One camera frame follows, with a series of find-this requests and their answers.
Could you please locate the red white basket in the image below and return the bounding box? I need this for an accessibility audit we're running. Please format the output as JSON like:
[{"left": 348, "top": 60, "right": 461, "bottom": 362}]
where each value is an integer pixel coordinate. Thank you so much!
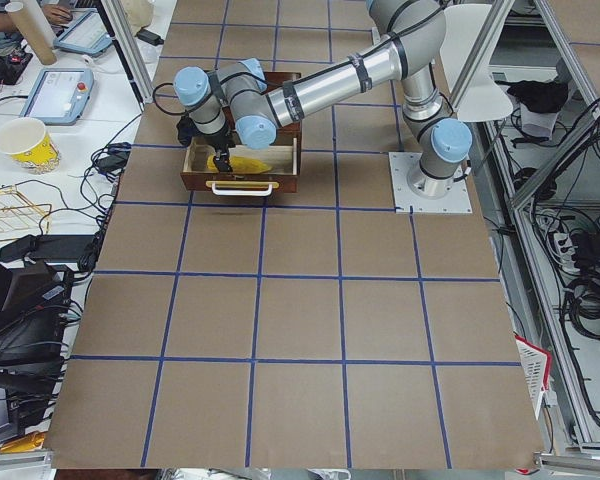
[{"left": 515, "top": 335, "right": 552, "bottom": 418}]

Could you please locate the black braided cable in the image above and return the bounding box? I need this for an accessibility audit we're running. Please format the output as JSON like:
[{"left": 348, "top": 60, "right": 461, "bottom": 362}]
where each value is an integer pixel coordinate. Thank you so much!
[{"left": 151, "top": 82, "right": 194, "bottom": 117}]

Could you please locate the beige cap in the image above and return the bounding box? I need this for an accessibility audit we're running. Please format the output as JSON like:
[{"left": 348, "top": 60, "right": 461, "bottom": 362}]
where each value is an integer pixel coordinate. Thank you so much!
[{"left": 122, "top": 0, "right": 154, "bottom": 28}]

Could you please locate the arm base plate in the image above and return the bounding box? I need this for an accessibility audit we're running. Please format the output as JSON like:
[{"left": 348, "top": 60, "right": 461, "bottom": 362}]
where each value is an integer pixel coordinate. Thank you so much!
[{"left": 389, "top": 152, "right": 472, "bottom": 215}]

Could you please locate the light wooden drawer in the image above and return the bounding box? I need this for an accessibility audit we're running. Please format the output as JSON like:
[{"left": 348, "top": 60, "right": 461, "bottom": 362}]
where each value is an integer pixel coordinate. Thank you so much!
[{"left": 181, "top": 133, "right": 301, "bottom": 196}]

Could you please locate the cardboard tube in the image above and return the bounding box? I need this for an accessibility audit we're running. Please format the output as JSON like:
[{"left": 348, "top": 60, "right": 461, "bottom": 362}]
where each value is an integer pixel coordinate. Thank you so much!
[{"left": 5, "top": 0, "right": 57, "bottom": 66}]

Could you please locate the popcorn paper bucket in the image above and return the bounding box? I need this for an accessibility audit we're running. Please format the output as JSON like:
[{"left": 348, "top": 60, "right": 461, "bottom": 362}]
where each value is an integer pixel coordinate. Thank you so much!
[{"left": 0, "top": 117, "right": 61, "bottom": 174}]

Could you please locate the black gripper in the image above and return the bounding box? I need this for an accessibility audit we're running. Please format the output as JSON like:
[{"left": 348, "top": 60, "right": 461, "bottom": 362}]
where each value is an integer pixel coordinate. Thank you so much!
[{"left": 176, "top": 112, "right": 233, "bottom": 173}]

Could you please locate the yellow corn cob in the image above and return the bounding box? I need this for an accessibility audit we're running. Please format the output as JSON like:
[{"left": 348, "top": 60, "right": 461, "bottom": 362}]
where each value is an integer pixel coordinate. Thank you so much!
[{"left": 206, "top": 155, "right": 272, "bottom": 174}]

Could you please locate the blue teach pendant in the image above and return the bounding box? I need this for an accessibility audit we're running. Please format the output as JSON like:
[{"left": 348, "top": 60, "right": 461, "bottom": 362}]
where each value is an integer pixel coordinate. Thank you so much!
[
  {"left": 20, "top": 68, "right": 95, "bottom": 125},
  {"left": 54, "top": 8, "right": 112, "bottom": 56}
]

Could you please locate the dark wooden drawer cabinet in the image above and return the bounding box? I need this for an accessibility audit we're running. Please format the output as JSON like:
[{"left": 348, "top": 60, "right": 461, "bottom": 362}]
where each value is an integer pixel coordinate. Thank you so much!
[{"left": 221, "top": 71, "right": 294, "bottom": 149}]

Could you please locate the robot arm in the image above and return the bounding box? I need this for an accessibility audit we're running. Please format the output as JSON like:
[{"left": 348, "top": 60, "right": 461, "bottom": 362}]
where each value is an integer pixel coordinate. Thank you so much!
[{"left": 173, "top": 1, "right": 472, "bottom": 199}]

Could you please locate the aluminium frame post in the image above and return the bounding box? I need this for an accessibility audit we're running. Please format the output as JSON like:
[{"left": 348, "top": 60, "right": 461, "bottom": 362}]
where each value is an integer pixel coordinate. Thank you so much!
[{"left": 97, "top": 0, "right": 153, "bottom": 105}]

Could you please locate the black power adapter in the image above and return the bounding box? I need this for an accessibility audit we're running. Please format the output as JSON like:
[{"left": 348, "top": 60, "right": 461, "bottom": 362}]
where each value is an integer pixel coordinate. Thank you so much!
[{"left": 136, "top": 28, "right": 164, "bottom": 46}]

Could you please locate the gold wire rack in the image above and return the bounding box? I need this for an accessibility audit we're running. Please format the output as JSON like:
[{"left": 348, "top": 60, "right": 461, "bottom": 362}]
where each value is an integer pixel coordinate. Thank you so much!
[{"left": 0, "top": 186, "right": 52, "bottom": 242}]

